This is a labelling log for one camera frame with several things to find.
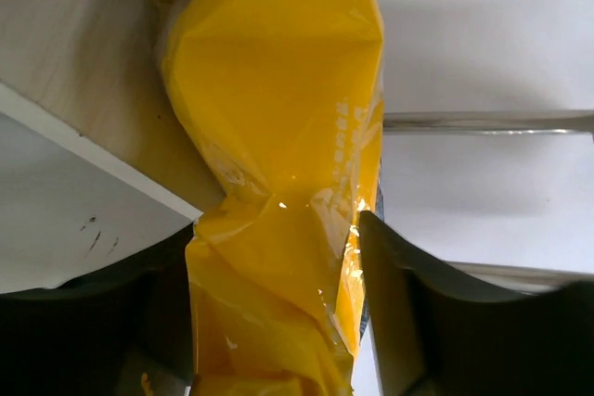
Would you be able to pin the white two-tier shelf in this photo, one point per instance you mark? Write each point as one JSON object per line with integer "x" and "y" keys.
{"x": 95, "y": 167}

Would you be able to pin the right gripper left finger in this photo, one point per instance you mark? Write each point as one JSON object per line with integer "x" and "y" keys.
{"x": 105, "y": 333}

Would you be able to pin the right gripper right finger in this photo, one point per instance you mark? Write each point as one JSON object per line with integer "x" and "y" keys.
{"x": 440, "y": 331}

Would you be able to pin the yellow pasta bag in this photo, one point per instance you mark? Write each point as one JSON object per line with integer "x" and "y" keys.
{"x": 283, "y": 101}

